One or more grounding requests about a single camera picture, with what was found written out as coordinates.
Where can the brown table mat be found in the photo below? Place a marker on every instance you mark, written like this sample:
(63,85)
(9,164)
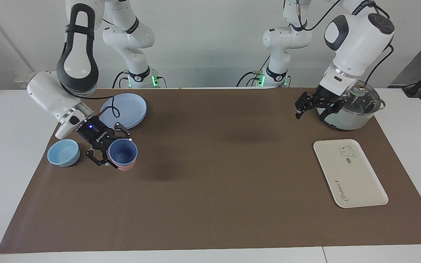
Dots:
(214,182)

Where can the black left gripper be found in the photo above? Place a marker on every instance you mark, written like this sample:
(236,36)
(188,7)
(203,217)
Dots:
(328,96)

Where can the blue plastic cup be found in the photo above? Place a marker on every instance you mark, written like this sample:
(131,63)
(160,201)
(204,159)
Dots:
(122,151)

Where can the cream rabbit print tray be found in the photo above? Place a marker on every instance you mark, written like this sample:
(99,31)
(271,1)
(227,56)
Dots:
(349,175)

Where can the light blue bowl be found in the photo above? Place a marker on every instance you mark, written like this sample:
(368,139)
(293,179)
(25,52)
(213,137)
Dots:
(63,153)

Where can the pink plastic cup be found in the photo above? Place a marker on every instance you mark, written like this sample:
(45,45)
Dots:
(127,168)

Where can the light blue plate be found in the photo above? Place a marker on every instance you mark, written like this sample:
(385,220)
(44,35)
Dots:
(130,109)

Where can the pale green cooking pot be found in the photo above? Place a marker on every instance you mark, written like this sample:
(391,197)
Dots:
(353,120)

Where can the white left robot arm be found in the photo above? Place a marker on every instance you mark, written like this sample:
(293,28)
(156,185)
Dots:
(356,40)

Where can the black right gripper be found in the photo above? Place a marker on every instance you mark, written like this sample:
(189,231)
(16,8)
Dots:
(93,131)

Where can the glass pot lid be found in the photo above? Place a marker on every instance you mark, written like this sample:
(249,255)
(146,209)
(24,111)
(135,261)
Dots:
(364,96)

